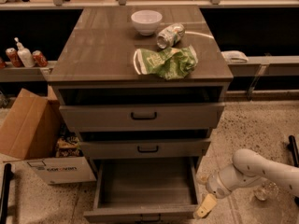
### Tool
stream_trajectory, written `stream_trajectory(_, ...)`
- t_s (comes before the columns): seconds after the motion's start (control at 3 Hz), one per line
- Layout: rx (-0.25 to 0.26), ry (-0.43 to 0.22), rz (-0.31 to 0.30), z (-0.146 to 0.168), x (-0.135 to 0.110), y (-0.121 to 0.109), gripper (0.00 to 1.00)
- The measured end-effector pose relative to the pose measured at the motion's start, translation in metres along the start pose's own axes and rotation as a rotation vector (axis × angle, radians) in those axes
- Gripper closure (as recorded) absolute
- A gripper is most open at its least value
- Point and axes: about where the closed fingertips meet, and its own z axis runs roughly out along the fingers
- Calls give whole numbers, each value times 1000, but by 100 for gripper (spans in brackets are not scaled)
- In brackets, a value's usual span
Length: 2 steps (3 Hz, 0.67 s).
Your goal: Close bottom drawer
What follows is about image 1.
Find red soda can right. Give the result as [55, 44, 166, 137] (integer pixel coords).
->
[32, 50, 48, 67]

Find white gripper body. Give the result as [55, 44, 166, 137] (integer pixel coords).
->
[206, 173, 231, 199]

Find grey top drawer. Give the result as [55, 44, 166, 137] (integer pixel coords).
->
[60, 103, 224, 133]

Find white folded cloth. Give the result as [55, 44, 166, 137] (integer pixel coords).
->
[221, 50, 249, 63]

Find brown cardboard box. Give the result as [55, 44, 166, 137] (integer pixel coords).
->
[0, 89, 96, 185]

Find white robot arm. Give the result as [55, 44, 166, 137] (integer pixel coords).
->
[193, 148, 299, 219]

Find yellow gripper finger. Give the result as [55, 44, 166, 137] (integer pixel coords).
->
[193, 193, 217, 219]

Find black bar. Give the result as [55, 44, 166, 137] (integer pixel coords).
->
[287, 134, 299, 207]
[0, 163, 13, 224]

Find black bar right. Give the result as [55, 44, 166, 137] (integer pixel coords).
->
[287, 134, 299, 207]

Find white soap dispenser bottle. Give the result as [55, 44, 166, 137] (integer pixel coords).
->
[14, 37, 36, 68]

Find grey drawer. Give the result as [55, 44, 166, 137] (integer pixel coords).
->
[79, 139, 210, 160]
[84, 157, 201, 224]
[60, 103, 224, 133]

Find black bar left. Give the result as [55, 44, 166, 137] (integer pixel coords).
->
[0, 163, 13, 224]

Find green chip bag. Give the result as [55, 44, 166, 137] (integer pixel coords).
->
[133, 46, 198, 80]

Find grey bottom drawer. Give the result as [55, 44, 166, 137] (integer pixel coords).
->
[84, 157, 201, 224]

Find crushed green soda can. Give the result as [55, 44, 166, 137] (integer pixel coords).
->
[156, 23, 185, 49]

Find red soda can left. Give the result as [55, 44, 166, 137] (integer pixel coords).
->
[6, 48, 22, 67]

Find snack bags in box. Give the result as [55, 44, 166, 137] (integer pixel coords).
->
[55, 136, 82, 158]

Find clear glass on floor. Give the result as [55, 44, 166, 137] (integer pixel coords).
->
[253, 181, 279, 202]

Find grey drawer cabinet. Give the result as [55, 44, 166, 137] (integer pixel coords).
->
[47, 5, 234, 173]

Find grey middle drawer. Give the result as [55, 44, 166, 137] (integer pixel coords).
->
[79, 139, 210, 160]

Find red soda can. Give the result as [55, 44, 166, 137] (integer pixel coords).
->
[6, 48, 22, 67]
[32, 50, 48, 67]

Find white bowl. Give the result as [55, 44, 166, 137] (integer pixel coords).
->
[131, 10, 163, 35]

